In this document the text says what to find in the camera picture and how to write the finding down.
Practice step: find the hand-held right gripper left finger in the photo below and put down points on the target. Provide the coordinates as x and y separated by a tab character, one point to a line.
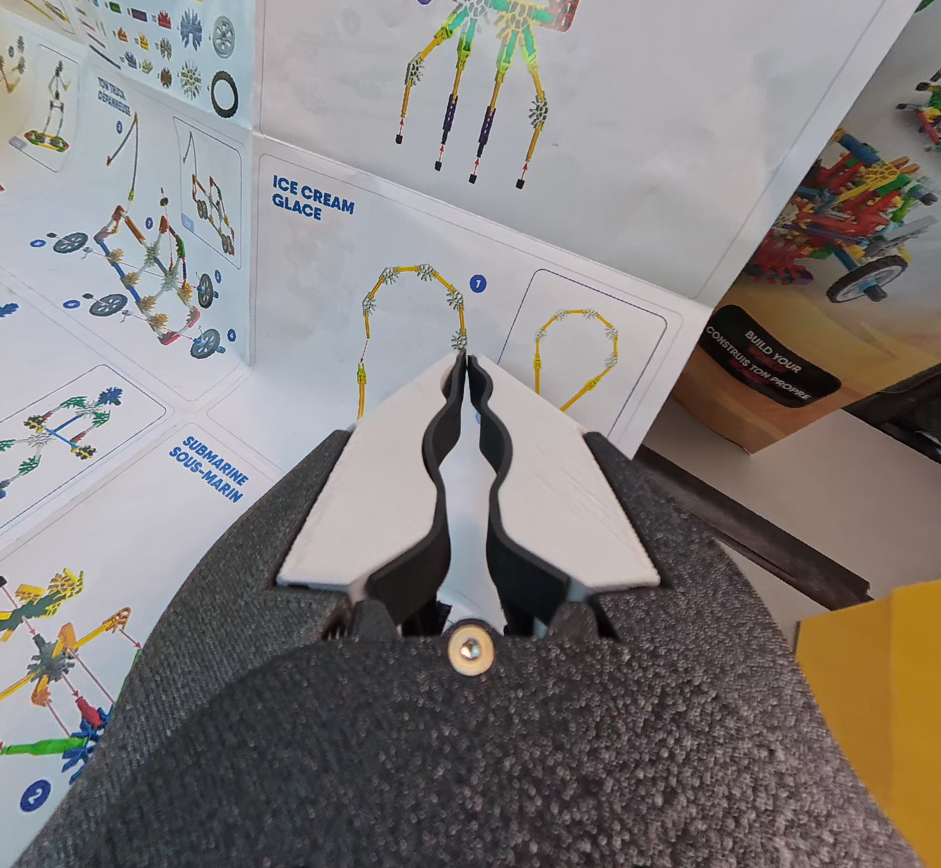
368	508

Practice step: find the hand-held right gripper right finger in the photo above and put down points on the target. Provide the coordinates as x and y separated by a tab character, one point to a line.
574	508

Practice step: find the grey desk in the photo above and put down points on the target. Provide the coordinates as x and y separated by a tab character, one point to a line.
853	516

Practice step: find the toy set cardboard box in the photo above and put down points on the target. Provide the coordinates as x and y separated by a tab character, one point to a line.
824	310

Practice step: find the yellow plastic bin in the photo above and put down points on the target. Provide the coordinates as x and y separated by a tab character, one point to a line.
882	721

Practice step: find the printed instruction sheet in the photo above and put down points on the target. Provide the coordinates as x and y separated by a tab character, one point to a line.
618	89

